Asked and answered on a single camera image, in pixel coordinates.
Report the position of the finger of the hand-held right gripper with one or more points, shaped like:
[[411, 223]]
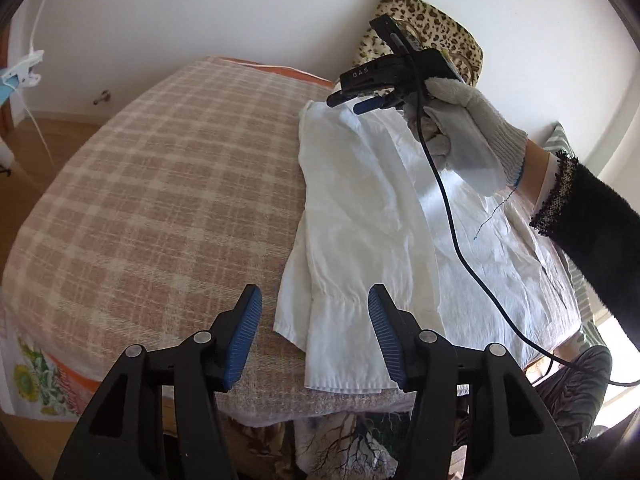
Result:
[[370, 105], [345, 97]]

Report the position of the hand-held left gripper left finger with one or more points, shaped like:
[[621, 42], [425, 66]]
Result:
[[244, 342]]

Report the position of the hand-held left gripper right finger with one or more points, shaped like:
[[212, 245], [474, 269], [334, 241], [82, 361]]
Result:
[[386, 337]]

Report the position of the white shirt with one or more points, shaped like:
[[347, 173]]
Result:
[[360, 210]]

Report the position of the person's right hand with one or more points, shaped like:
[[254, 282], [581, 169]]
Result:
[[465, 130]]

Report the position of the leopard print pillow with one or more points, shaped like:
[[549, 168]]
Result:
[[430, 15]]

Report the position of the tree print cloth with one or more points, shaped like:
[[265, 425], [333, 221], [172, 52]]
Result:
[[345, 445]]

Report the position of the green striped pillow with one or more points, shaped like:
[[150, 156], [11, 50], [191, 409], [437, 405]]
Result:
[[562, 141]]

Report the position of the pink plaid blanket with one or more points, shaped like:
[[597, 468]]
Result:
[[150, 185]]

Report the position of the person's patterned trouser leg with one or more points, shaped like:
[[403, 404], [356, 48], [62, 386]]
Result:
[[575, 390]]

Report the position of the metal door stop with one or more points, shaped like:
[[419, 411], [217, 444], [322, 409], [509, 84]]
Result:
[[102, 96]]

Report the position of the white clip lamp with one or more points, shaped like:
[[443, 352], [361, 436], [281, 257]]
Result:
[[22, 67]]

